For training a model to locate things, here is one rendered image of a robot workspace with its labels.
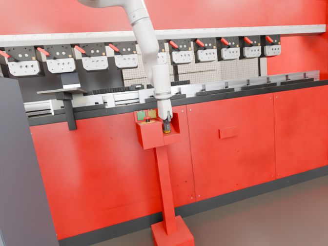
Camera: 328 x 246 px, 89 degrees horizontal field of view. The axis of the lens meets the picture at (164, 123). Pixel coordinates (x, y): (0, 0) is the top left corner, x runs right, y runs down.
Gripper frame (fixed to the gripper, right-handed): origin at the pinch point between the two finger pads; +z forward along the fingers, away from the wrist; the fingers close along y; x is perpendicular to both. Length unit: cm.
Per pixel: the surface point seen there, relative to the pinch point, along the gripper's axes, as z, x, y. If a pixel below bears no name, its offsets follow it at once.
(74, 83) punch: -28, -45, -44
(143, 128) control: -3.9, -13.8, 5.6
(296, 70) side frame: -15, 169, -49
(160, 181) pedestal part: 27.9, -8.8, 4.9
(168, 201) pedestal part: 40.6, -6.6, 6.6
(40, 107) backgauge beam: -14, -76, -69
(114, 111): -8.8, -24.1, -25.7
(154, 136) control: 1.2, -9.1, 6.4
